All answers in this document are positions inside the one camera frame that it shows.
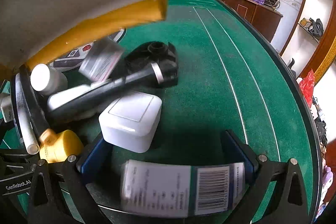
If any white round bottle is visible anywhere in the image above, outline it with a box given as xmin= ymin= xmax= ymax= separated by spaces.
xmin=30 ymin=64 xmax=68 ymax=96

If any white barcode medicine box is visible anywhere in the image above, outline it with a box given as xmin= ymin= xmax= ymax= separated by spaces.
xmin=121 ymin=160 xmax=245 ymax=218

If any white square plastic container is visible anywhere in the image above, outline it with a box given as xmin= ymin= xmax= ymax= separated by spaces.
xmin=98 ymin=91 xmax=162 ymax=153

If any small silver pink-label box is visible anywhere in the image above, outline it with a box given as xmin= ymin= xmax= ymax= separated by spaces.
xmin=79 ymin=37 xmax=124 ymax=82

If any black rod with silver ring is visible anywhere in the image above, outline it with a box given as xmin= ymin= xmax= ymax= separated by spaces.
xmin=47 ymin=63 xmax=166 ymax=122

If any yellow-edged cardboard box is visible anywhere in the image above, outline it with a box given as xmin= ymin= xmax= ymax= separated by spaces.
xmin=1 ymin=0 xmax=167 ymax=79

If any black plastic funnel base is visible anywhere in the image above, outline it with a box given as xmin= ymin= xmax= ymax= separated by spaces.
xmin=124 ymin=41 xmax=178 ymax=88

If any mahjong table centre control panel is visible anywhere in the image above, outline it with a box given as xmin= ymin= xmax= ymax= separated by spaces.
xmin=51 ymin=28 xmax=127 ymax=72

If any wooden counter cabinet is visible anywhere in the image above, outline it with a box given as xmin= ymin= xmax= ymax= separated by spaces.
xmin=221 ymin=0 xmax=282 ymax=42

